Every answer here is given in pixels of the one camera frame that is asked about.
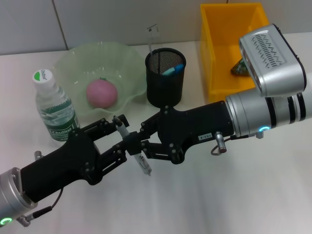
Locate black mesh pen cup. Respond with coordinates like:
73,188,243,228
145,47,187,108

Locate blue scissors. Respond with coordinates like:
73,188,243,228
162,63,184,76

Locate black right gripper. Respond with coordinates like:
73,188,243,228
123,100,236,165

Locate gripper cable with plug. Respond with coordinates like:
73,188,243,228
210,131,265,156
16,150,64,221

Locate clear plastic ruler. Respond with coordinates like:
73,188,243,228
146,23,164,57

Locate right gripper cable with plug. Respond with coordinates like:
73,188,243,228
210,131,265,156

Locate left gripper cable with plug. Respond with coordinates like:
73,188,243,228
16,150,64,221

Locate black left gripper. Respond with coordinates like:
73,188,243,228
20,114,129,203

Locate clear green-label water bottle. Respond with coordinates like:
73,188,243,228
32,69,81,147

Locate yellow plastic bin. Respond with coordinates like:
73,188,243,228
200,2,272,103

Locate grey white pen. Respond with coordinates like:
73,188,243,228
112,116,153,177

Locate pink peach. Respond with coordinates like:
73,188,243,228
85,77,118,110

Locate green plastic wrapper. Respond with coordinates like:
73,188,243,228
230,58,250,77

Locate green glass fruit plate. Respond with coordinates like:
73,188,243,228
52,41,147,120

